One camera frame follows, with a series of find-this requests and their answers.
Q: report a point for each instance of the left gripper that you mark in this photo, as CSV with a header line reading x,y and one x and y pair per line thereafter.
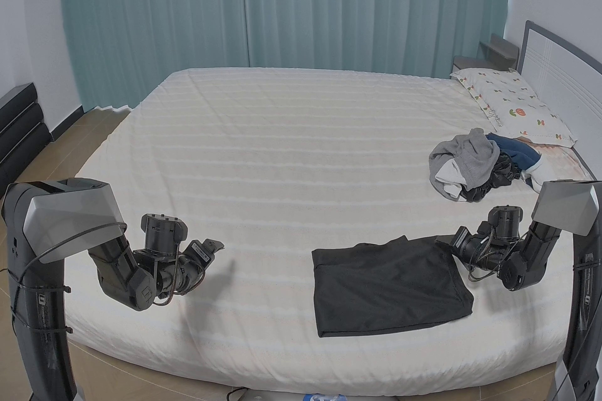
x,y
195,260

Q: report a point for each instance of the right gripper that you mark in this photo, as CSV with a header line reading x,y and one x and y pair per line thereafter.
x,y
463,244

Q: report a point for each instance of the black T-shirt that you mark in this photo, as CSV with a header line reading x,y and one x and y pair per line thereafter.
x,y
385,286

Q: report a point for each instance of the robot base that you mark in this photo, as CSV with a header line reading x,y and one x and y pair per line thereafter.
x,y
324,397

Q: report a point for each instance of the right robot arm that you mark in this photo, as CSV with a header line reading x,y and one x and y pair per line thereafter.
x,y
550,248

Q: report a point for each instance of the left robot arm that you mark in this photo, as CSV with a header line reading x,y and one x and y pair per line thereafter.
x,y
61,230

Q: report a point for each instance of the pile of clothes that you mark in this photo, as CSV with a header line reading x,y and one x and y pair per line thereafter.
x,y
475,164

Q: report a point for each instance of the bed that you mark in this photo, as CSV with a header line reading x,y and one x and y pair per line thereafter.
x,y
305,145

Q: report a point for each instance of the white printed pillow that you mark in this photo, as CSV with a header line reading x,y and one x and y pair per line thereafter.
x,y
512,105

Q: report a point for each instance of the grey bedside table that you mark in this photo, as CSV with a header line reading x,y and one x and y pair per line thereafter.
x,y
498,49

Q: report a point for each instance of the black chest of drawers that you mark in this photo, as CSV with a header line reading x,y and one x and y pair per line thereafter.
x,y
19,126

